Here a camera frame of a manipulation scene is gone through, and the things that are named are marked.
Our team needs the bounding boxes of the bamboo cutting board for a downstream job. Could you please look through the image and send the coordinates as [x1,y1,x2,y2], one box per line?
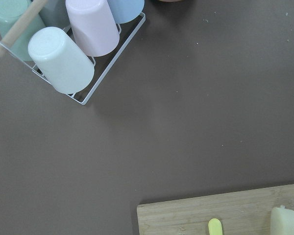
[137,184,294,235]

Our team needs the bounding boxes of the pink ribbed bowl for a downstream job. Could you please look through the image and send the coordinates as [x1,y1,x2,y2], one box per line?
[159,0,182,2]

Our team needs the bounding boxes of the pink plastic cup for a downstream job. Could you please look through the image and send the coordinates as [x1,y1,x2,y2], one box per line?
[65,0,120,57]

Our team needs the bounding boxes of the white plastic cup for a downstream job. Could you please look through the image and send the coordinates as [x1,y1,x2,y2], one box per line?
[28,27,95,94]

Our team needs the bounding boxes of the mint green plastic cup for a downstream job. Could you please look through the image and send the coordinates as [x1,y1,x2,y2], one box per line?
[0,0,45,61]

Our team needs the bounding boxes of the grey plastic cup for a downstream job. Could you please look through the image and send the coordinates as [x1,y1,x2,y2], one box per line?
[39,0,70,28]

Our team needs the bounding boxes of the white wire cup rack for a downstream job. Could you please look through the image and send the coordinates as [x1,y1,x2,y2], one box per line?
[0,12,146,105]

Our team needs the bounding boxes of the yellow plastic knife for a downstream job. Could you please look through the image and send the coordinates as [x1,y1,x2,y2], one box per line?
[208,218,223,235]

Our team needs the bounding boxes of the wooden rack handle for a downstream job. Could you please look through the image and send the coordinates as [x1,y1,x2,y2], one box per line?
[0,0,48,57]

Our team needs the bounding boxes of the blue plastic cup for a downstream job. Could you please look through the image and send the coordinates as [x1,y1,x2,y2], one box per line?
[108,0,145,24]

